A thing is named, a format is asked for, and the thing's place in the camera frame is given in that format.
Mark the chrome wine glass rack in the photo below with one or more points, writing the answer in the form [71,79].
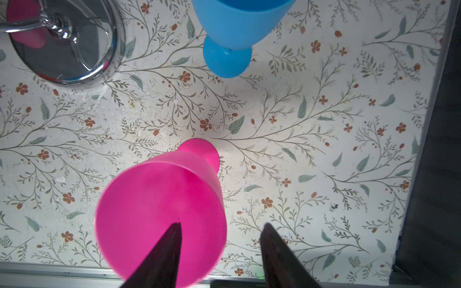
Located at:
[67,43]

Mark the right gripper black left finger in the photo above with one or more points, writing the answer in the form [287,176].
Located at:
[160,267]

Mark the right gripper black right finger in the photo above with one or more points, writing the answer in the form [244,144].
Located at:
[281,267]

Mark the blue wine glass back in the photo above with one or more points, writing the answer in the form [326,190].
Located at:
[233,27]

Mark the pink wine glass front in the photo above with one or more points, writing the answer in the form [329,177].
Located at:
[139,205]

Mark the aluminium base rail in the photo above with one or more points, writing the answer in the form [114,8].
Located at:
[20,275]

